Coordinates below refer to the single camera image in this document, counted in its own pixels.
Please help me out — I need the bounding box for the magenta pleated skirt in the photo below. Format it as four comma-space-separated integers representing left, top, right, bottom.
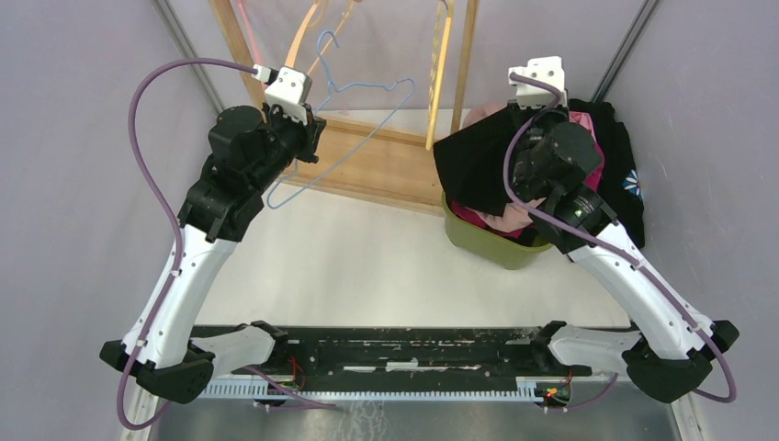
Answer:
449, 126, 605, 246

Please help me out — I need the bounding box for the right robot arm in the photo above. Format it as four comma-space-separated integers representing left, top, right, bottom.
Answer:
502, 121, 739, 403

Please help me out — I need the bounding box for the pink plastic hanger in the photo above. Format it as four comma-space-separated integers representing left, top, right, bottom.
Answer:
237, 0, 263, 64

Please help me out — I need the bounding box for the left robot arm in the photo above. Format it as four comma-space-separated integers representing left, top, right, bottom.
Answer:
99, 104, 326, 404

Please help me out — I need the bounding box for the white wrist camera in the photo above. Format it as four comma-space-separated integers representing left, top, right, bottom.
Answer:
264, 66, 312, 126
508, 56, 568, 109

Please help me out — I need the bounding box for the light pink skirt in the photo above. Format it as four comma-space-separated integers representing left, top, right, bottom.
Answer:
462, 102, 533, 238

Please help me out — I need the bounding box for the black garment pile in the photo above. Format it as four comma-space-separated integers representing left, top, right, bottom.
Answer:
569, 99, 646, 249

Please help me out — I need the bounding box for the dark striped garment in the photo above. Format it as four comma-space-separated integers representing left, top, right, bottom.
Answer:
433, 102, 534, 216

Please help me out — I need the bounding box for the wooden clothes rack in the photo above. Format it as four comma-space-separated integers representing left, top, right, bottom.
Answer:
208, 1, 480, 216

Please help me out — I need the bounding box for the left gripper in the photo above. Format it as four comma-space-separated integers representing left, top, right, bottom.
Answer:
250, 100, 326, 193

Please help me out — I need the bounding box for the pink cloth on pile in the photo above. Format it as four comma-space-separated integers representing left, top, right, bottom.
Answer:
569, 110, 594, 133

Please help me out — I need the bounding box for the olive green plastic basket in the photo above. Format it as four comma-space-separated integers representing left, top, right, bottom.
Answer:
441, 193, 552, 270

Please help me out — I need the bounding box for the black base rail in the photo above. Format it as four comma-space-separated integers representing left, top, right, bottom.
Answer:
188, 323, 640, 394

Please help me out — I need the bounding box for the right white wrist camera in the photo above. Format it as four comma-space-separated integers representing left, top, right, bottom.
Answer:
508, 56, 568, 109

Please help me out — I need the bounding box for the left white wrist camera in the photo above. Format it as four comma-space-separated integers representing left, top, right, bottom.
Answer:
264, 66, 312, 126

